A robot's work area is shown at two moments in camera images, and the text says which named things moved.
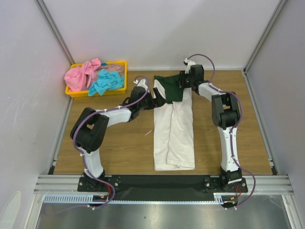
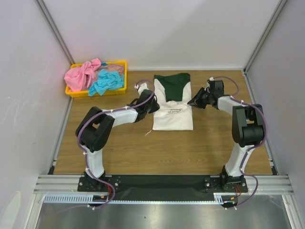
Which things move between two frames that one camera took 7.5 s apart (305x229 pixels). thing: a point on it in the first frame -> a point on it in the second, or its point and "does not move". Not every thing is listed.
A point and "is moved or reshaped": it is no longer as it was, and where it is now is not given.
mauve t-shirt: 112,67 does not move
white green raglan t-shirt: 174,148 is moved or reshaped
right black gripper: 182,79 -> 203,98
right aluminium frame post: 255,53 does not move
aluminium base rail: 279,184 does not move
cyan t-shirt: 106,80 does not move
